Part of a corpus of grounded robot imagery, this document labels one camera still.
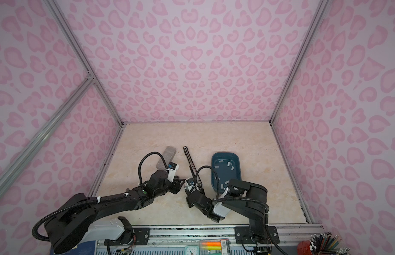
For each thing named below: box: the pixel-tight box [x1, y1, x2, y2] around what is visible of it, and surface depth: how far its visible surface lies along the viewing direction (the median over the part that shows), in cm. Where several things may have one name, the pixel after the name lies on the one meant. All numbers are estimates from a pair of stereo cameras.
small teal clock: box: [184, 244, 200, 255], surface depth 69 cm
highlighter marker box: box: [199, 238, 231, 255], surface depth 71 cm
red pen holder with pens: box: [297, 231, 351, 255], surface depth 61 cm
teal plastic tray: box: [211, 151, 242, 193], surface depth 97 cm
